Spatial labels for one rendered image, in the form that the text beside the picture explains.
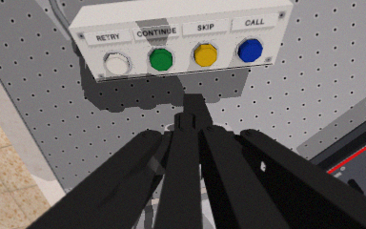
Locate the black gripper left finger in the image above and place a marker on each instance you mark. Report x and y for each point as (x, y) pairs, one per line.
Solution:
(114, 195)

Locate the grey operator button panel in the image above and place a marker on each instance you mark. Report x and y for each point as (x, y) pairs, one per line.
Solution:
(151, 38)

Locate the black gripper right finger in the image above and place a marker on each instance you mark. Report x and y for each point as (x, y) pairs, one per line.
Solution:
(301, 193)

